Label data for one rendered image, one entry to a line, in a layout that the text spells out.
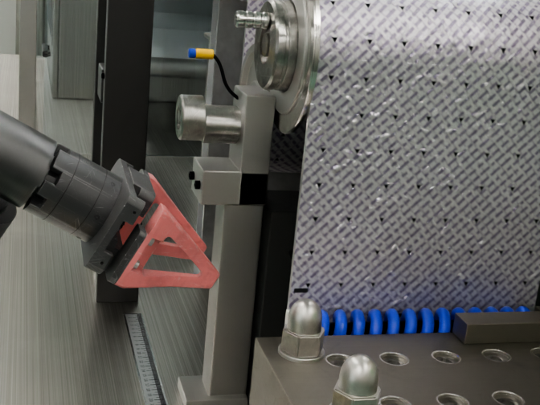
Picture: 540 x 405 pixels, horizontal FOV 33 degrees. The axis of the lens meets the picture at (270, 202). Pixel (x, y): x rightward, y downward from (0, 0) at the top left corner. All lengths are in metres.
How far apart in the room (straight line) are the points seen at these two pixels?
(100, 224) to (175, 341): 0.35
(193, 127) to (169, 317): 0.35
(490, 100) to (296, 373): 0.28
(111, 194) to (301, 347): 0.18
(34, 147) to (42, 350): 0.36
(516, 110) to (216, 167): 0.26
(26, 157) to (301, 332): 0.24
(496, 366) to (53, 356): 0.46
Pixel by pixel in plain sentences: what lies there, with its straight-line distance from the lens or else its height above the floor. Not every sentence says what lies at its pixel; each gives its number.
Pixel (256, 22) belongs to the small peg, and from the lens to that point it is 0.75.
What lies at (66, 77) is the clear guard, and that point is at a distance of 1.74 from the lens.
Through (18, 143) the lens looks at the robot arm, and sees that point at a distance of 0.68.
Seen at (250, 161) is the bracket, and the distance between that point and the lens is 0.80.
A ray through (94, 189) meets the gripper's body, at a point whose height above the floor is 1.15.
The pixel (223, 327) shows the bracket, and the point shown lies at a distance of 0.86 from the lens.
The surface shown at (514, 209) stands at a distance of 0.82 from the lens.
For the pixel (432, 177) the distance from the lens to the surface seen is 0.78.
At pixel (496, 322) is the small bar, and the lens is 0.78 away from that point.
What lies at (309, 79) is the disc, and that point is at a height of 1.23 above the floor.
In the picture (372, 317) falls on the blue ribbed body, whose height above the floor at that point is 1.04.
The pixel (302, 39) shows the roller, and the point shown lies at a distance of 0.73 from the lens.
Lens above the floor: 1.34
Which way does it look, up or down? 17 degrees down
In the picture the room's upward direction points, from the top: 5 degrees clockwise
